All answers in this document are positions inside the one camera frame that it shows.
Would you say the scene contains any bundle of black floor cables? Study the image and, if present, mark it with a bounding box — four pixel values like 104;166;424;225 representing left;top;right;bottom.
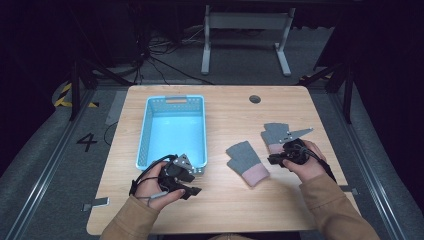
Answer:
132;25;215;86

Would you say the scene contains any light blue plastic basket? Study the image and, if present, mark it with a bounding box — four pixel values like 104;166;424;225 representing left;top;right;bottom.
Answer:
135;94;208;175

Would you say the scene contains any black metal stand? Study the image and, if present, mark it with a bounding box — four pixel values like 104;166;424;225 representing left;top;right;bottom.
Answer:
297;60;355;125
67;59;135;122

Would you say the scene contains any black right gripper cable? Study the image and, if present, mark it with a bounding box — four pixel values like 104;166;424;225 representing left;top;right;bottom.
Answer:
299;145;338;183

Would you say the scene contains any white metal stand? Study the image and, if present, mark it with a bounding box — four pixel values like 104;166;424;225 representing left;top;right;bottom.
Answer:
200;4;297;77

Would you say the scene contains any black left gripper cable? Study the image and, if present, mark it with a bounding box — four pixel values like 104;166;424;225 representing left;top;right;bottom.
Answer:
128;153;179;198

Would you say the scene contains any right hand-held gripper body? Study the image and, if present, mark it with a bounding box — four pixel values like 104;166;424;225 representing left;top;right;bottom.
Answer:
278;127;315;167

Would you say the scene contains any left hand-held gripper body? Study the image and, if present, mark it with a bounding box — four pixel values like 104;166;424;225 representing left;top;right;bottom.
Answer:
157;153;196;192

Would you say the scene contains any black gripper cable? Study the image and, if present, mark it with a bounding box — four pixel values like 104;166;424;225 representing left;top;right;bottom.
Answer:
299;145;338;183
128;153;179;198

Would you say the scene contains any grey cable plug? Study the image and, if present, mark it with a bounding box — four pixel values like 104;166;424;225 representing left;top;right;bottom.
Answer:
147;190;170;201

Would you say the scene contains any person's right hand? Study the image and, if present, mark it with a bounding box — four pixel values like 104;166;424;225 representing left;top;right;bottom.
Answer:
282;139;328;184

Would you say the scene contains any thin black floor cable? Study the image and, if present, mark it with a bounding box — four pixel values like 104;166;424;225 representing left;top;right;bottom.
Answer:
102;121;120;147

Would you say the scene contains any grey metal bracket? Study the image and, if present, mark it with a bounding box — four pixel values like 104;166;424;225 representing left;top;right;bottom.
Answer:
81;196;111;213
339;184;360;196

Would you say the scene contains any grey knit glove pink cuff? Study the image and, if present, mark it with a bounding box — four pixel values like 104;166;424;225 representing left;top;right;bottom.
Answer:
260;122;292;155
225;140;271;188

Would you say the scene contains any person's left hand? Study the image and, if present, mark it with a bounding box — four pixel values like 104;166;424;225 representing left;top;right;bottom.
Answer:
134;161;187;212

